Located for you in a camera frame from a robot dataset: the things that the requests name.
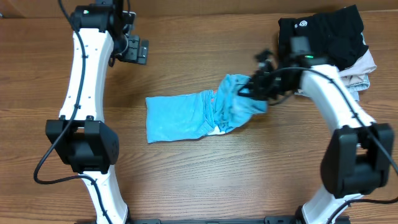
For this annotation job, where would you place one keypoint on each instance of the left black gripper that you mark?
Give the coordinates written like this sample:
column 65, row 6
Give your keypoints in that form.
column 137, row 49

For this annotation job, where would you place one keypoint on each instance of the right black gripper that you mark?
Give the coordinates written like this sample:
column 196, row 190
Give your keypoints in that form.
column 258, row 89

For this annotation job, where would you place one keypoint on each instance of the light blue printed t-shirt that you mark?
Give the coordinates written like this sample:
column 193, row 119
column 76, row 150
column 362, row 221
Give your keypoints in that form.
column 207, row 113

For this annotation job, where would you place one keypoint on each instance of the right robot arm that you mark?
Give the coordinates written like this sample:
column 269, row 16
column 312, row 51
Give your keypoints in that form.
column 358, row 158

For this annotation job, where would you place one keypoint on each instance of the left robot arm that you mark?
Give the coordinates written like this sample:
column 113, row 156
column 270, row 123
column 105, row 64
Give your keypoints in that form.
column 101, row 36

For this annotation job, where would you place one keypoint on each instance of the black folded garment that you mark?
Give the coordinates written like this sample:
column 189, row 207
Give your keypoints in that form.
column 335, row 34

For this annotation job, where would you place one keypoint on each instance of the beige folded garment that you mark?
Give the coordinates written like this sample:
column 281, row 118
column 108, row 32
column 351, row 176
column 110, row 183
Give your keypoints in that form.
column 363, row 65

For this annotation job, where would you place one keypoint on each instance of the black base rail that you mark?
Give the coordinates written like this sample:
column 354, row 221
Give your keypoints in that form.
column 214, row 221

